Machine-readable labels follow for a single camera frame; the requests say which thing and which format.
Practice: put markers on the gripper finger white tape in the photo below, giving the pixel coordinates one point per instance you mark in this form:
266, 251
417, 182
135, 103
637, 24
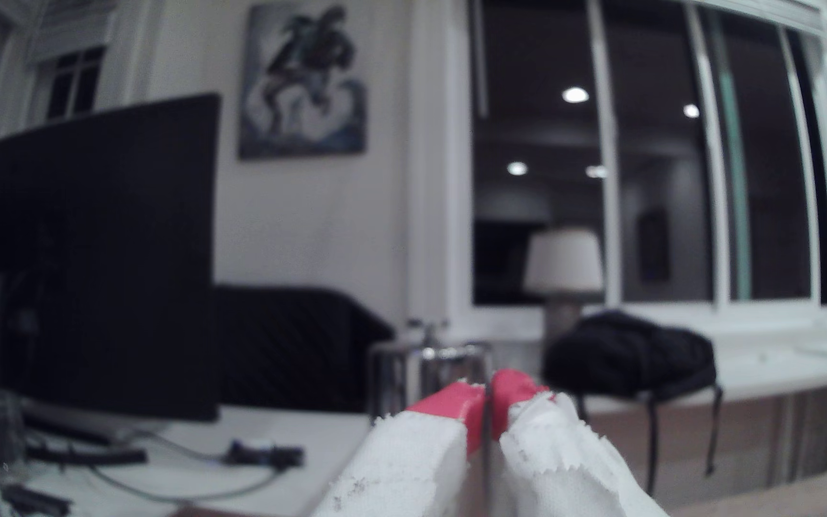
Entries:
406, 459
564, 467

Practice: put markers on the brushed metal cylinder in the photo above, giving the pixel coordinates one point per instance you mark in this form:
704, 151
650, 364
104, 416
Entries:
428, 373

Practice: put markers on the small black electronic device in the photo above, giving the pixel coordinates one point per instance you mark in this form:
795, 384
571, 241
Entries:
266, 454

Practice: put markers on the black sofa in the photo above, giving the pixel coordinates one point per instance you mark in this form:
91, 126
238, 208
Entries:
291, 345

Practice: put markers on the large white framed window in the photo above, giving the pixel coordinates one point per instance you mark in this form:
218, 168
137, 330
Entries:
672, 309

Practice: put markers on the table lamp white shade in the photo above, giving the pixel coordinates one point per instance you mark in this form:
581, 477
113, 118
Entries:
564, 262

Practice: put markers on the white sideboard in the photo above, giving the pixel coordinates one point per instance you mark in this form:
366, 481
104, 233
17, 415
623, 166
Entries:
779, 373

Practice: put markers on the black computer monitor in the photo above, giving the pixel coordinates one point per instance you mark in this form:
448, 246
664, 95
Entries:
97, 273

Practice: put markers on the clear drinking glass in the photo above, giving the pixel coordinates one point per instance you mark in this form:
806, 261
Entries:
1, 438

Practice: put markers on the small white framed window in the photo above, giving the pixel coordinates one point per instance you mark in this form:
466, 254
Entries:
74, 82

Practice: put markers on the framed wall painting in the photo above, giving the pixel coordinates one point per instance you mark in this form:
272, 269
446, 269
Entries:
302, 79

